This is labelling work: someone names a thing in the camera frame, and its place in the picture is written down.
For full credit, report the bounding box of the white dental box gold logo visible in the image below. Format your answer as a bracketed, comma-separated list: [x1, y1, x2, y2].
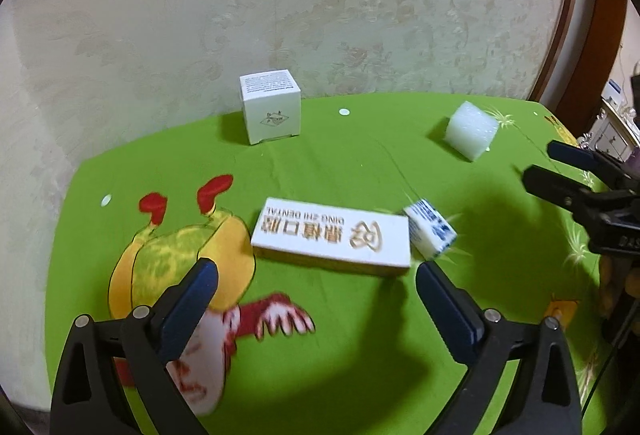
[252, 198, 411, 276]

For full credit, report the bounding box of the small white cube box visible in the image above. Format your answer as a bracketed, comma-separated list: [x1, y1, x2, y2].
[240, 70, 302, 144]

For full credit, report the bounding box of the person's right hand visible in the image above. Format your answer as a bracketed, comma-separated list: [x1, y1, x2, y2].
[598, 255, 640, 319]

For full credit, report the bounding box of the small blue white porcelain box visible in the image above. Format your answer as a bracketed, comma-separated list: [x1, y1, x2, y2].
[404, 199, 458, 259]

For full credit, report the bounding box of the white foam block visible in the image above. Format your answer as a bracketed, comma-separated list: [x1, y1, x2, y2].
[445, 101, 499, 162]

